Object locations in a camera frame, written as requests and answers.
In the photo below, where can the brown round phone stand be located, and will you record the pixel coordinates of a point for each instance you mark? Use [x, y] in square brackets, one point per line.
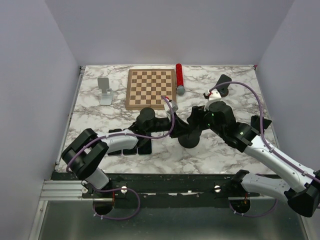
[223, 84]

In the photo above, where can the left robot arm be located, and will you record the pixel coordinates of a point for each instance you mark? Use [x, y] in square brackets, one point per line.
[84, 154]

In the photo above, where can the black folding phone stand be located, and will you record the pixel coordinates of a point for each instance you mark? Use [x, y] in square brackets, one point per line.
[255, 122]

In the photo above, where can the teal-backed phone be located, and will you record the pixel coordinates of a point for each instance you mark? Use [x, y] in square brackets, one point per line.
[144, 146]

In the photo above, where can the black front mounting rail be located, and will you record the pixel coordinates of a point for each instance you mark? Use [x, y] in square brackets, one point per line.
[162, 191]

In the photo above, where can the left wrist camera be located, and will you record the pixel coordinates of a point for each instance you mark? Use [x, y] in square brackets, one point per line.
[171, 107]

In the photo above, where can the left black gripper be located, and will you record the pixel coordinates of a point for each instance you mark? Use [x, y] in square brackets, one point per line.
[179, 127]

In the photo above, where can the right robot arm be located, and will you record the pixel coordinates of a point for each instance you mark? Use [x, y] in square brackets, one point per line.
[297, 185]

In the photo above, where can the purple-cased black phone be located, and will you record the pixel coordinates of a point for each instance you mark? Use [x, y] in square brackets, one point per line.
[114, 147]

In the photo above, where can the black round phone stand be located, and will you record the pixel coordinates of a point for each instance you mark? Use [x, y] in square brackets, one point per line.
[190, 140]

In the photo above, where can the wooden chessboard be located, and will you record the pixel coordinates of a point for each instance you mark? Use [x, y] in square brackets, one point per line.
[145, 88]

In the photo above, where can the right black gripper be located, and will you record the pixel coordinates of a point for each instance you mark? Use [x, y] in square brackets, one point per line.
[198, 111]

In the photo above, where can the left aluminium extrusion rail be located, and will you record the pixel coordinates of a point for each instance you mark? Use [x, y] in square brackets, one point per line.
[62, 190]

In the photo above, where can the red handled microphone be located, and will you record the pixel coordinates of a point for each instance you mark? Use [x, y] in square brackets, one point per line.
[180, 89]

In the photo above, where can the grey metal phone stand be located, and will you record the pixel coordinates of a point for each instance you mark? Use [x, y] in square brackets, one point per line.
[106, 91]

